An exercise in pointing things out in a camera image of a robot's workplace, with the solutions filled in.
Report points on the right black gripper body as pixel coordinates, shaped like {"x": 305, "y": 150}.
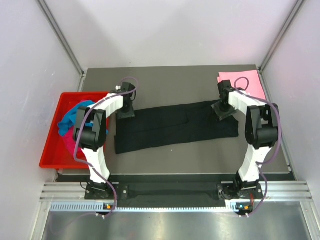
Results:
{"x": 223, "y": 110}

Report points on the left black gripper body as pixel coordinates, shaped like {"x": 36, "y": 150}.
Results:
{"x": 126, "y": 111}

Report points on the black t shirt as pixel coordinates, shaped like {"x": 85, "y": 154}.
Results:
{"x": 170, "y": 125}

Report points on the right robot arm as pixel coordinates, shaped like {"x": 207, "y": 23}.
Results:
{"x": 262, "y": 129}

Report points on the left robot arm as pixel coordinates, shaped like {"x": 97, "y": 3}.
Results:
{"x": 90, "y": 129}

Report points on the pink folded t shirt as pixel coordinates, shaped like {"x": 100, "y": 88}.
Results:
{"x": 249, "y": 81}

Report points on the blue t shirt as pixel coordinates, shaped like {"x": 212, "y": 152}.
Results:
{"x": 69, "y": 119}

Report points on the magenta t shirt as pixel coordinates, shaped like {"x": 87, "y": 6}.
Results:
{"x": 68, "y": 141}

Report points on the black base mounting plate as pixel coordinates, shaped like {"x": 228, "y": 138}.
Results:
{"x": 213, "y": 190}

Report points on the red plastic bin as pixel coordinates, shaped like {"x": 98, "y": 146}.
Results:
{"x": 56, "y": 153}

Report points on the grey slotted cable duct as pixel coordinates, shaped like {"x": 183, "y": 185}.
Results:
{"x": 101, "y": 207}

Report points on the aluminium front rail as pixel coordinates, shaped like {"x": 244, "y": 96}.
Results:
{"x": 278, "y": 191}

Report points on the right aluminium frame post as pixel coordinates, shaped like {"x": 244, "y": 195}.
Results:
{"x": 288, "y": 22}

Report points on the aluminium frame post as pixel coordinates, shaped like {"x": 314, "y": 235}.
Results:
{"x": 288, "y": 22}
{"x": 60, "y": 35}

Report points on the left aluminium frame post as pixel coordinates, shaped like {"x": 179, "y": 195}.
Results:
{"x": 60, "y": 35}

